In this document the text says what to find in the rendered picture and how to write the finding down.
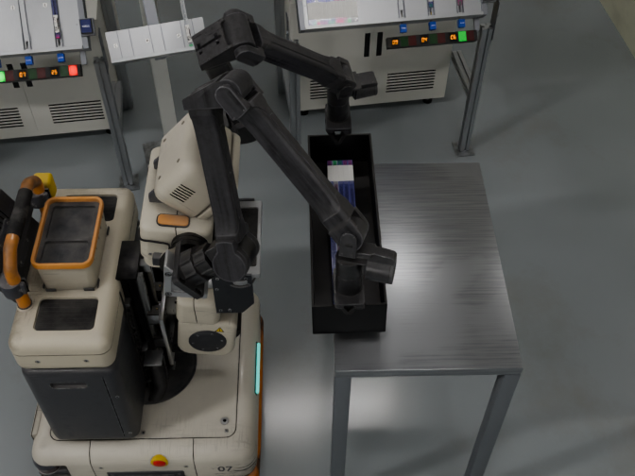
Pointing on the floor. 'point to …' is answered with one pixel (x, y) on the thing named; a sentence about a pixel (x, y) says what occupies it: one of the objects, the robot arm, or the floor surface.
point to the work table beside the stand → (435, 297)
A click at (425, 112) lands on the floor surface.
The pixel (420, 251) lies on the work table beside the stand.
